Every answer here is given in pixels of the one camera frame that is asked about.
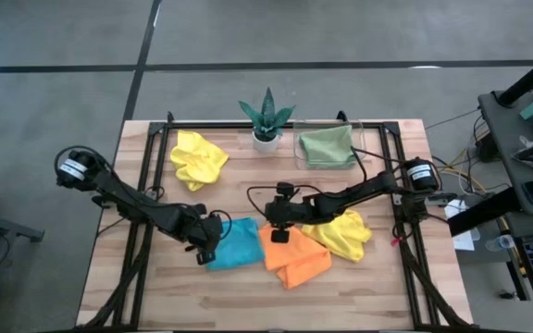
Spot green plant in white pot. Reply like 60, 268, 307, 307
238, 86, 296, 155

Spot white paper sheet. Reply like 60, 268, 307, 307
444, 199, 480, 252

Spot yellow microfiber towel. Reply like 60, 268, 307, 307
301, 208, 373, 264
169, 129, 229, 192

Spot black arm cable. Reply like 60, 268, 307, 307
55, 145, 110, 186
352, 146, 409, 184

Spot black controller box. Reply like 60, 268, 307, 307
426, 191, 460, 207

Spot clear plastic bin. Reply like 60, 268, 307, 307
292, 118, 371, 171

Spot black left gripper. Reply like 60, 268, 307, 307
183, 203, 225, 253

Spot green microfiber towel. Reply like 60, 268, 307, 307
298, 124, 358, 170

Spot grey stand leg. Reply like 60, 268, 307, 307
0, 207, 45, 244

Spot blue microfiber towel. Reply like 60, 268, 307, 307
205, 216, 267, 272

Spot orange microfiber towel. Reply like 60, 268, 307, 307
258, 223, 332, 291

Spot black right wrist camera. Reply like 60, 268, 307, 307
270, 228, 291, 245

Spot clear water bottle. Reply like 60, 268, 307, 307
485, 234, 516, 253

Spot grey side desk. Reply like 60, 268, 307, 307
477, 87, 533, 332

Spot black diagonal pole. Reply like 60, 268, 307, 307
497, 45, 533, 107

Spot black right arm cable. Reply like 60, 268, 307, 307
352, 146, 409, 184

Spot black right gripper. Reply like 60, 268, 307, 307
264, 182, 324, 230

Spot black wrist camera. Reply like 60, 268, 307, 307
195, 249, 216, 266
270, 228, 291, 245

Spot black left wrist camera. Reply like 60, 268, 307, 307
195, 249, 216, 266

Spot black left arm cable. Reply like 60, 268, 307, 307
55, 145, 110, 186

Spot black desk crossbeam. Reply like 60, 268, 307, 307
447, 187, 527, 237

